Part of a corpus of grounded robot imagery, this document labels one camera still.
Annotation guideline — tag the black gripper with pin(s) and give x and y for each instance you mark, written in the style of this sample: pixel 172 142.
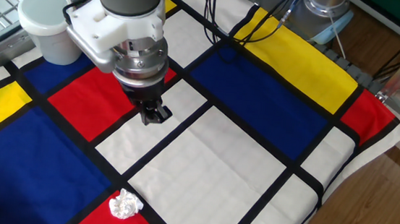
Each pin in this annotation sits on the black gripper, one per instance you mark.
pixel 143 92

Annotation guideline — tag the white paper ball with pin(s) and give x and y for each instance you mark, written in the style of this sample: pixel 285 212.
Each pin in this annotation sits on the white paper ball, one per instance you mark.
pixel 124 205

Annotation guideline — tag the Mondrian colour block tablecloth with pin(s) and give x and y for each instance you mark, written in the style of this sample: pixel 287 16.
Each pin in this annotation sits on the Mondrian colour block tablecloth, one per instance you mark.
pixel 235 166

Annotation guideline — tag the white plastic cup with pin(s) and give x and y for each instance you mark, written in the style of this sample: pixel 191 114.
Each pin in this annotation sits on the white plastic cup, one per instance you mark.
pixel 46 40

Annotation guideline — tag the grey ribbed edge strip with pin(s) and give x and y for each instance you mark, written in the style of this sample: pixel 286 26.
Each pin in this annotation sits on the grey ribbed edge strip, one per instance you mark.
pixel 356 73

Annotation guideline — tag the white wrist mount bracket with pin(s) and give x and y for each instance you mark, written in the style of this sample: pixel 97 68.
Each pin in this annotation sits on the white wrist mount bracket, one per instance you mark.
pixel 98 27

